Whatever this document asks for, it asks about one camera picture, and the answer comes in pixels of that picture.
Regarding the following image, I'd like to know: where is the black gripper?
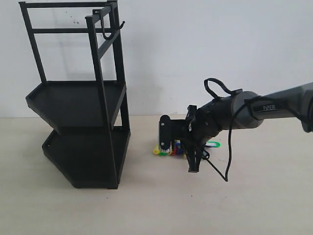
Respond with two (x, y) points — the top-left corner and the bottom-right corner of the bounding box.
(158, 104), (220, 153)

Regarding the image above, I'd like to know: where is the colourful key tag bunch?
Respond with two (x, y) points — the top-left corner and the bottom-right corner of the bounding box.
(153, 140), (221, 159)

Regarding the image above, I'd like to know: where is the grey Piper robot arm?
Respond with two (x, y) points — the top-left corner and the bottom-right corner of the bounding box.
(158, 83), (313, 152)

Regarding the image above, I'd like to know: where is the black two-tier metal rack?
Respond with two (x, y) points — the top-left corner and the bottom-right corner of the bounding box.
(19, 0), (131, 189)

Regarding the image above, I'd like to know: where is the black S hook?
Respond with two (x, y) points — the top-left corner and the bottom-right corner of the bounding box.
(101, 6), (126, 40)

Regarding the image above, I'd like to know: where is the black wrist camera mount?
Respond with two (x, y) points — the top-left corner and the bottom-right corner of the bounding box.
(185, 105), (204, 173)

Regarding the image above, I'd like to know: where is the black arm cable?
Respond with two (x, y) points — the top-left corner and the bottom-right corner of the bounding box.
(203, 77), (301, 182)

